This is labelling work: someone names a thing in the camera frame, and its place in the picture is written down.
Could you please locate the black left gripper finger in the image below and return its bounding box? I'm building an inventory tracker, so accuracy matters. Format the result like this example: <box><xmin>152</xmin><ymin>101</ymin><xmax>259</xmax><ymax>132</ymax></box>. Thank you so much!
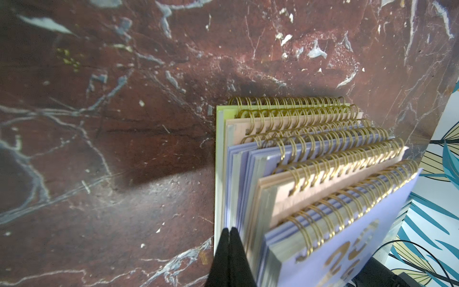
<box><xmin>205</xmin><ymin>227</ymin><xmax>257</xmax><ymax>287</ymax></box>

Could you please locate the pink calendar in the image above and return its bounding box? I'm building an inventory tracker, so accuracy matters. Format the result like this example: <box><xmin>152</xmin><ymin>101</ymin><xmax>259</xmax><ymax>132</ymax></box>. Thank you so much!
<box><xmin>215</xmin><ymin>98</ymin><xmax>368</xmax><ymax>230</ymax></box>
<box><xmin>244</xmin><ymin>138</ymin><xmax>408</xmax><ymax>276</ymax></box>

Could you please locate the purple calendar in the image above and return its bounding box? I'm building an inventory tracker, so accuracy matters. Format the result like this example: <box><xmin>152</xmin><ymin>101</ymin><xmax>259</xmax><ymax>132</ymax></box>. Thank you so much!
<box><xmin>257</xmin><ymin>160</ymin><xmax>420</xmax><ymax>287</ymax></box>
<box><xmin>215</xmin><ymin>116</ymin><xmax>371</xmax><ymax>232</ymax></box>
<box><xmin>226</xmin><ymin>127</ymin><xmax>390</xmax><ymax>241</ymax></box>

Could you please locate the green desk calendar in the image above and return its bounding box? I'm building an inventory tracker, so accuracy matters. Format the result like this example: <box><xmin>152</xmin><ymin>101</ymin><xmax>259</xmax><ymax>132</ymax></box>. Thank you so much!
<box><xmin>214</xmin><ymin>97</ymin><xmax>359</xmax><ymax>249</ymax></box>

